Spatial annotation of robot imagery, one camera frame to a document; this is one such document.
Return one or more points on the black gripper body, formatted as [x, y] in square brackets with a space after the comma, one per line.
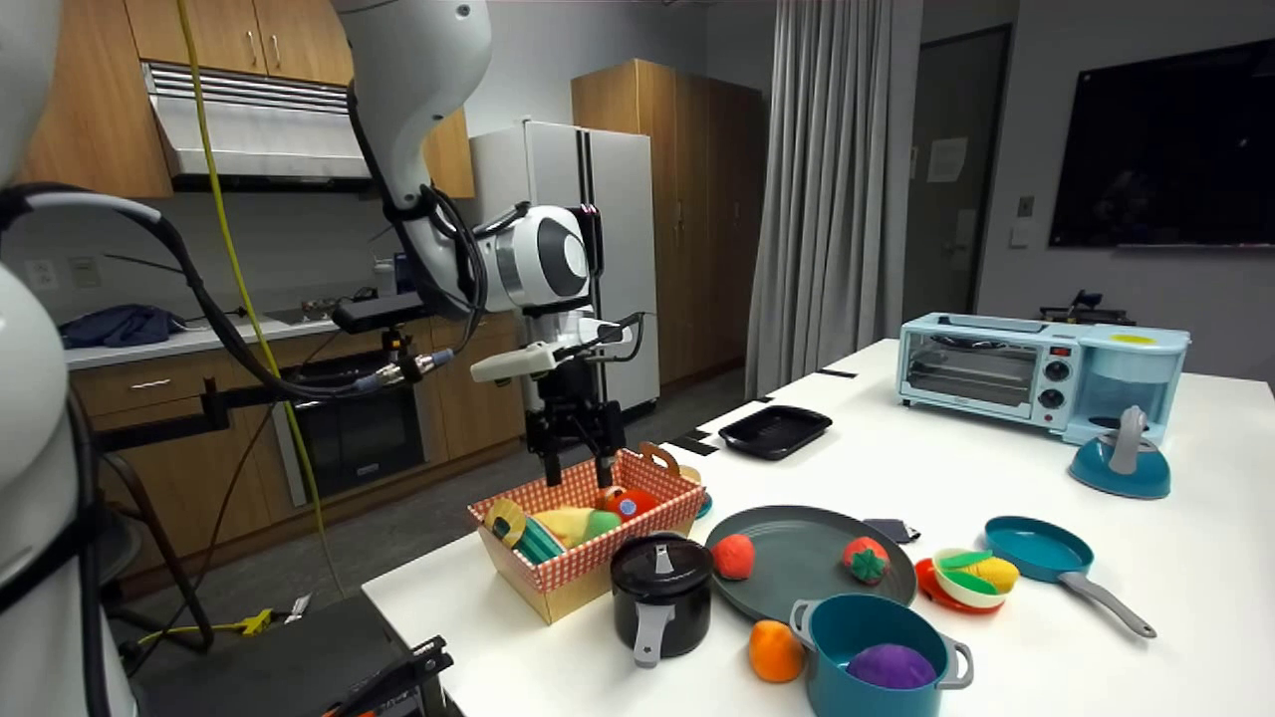
[577, 403]

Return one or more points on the green pear plush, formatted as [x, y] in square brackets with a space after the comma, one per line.
[604, 522]

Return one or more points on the purple plum plush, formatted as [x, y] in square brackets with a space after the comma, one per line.
[889, 666]

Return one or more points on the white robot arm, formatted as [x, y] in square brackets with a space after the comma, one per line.
[412, 82]

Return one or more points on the yellow banana plush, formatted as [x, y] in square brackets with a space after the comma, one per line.
[562, 522]

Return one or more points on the orange checkered cardboard box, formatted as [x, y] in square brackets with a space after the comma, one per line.
[585, 571]

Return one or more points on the black toy pot with lid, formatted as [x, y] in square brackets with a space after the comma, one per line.
[661, 611]

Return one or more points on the red strawberry plush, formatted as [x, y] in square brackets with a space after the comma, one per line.
[865, 559]
[736, 559]

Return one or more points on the orange fruit plush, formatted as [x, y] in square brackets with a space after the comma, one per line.
[774, 656]

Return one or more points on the small grey toy utensil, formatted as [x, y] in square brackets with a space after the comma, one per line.
[897, 532]

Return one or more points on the teal toy pot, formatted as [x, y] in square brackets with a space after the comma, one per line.
[831, 680]

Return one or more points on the red green yellow plush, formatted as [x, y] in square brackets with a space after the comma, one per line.
[969, 579]

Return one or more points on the teal toy frying pan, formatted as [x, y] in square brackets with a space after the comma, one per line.
[1043, 548]

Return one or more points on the black grill tray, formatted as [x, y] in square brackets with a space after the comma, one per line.
[774, 430]

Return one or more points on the black built-in oven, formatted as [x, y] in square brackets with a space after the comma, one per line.
[351, 430]

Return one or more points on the white refrigerator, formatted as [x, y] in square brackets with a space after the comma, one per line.
[621, 202]

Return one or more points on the tall wooden cabinet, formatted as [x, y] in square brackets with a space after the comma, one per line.
[704, 202]

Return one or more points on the grey curtain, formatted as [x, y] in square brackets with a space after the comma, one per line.
[831, 186]

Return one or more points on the wooden base cabinets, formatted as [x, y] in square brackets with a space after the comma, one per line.
[201, 451]

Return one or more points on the black side table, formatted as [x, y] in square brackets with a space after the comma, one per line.
[266, 669]

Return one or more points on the dark door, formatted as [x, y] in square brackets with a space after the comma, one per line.
[957, 223]

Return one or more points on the white range hood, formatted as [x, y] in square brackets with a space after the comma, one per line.
[252, 125]

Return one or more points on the light blue toaster oven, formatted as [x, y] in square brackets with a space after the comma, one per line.
[1038, 381]

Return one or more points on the blue cloth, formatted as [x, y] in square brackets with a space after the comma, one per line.
[123, 325]

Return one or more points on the teal measuring cup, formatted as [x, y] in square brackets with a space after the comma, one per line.
[1123, 470]

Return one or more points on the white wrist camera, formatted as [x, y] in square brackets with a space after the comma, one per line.
[532, 360]

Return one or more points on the wooden wall cabinets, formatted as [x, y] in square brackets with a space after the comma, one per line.
[266, 32]

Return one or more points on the black wall television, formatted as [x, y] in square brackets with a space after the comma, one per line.
[1171, 143]

